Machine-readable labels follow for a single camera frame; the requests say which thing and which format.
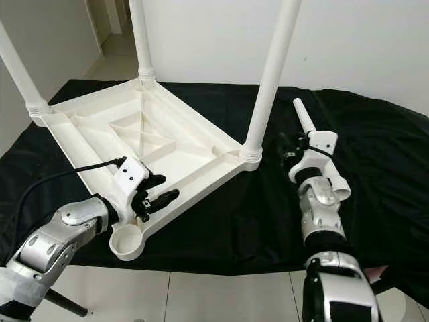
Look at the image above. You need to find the white plastic children table top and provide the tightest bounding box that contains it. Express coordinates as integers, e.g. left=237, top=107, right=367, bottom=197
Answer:
left=28, top=77, right=262, bottom=262

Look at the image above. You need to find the black tablecloth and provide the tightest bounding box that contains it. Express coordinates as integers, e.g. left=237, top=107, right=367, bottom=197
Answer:
left=0, top=79, right=429, bottom=309

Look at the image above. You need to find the black metal table leg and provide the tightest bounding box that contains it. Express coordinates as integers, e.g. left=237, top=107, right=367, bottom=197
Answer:
left=372, top=278, right=401, bottom=297
left=40, top=288, right=89, bottom=316

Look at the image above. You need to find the pink plastic object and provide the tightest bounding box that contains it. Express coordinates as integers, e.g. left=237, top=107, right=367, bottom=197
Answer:
left=369, top=265, right=389, bottom=279

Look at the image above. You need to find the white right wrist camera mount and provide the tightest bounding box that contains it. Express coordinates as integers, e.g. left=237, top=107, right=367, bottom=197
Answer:
left=288, top=131, right=338, bottom=185

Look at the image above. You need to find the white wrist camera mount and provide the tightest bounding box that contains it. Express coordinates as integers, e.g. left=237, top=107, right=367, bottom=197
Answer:
left=288, top=131, right=338, bottom=185
left=104, top=160, right=151, bottom=219

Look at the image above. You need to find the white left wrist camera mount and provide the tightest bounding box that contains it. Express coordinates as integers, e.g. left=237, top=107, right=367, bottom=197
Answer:
left=104, top=160, right=151, bottom=219

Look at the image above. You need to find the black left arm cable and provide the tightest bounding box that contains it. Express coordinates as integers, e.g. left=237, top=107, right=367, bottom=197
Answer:
left=17, top=158, right=128, bottom=210

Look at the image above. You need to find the white door frame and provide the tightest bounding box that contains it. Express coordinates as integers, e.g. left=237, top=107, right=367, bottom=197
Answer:
left=101, top=0, right=125, bottom=34

